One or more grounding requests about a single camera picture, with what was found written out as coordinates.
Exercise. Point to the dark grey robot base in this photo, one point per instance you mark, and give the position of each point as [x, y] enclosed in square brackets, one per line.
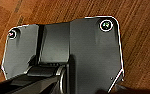
[91, 53]

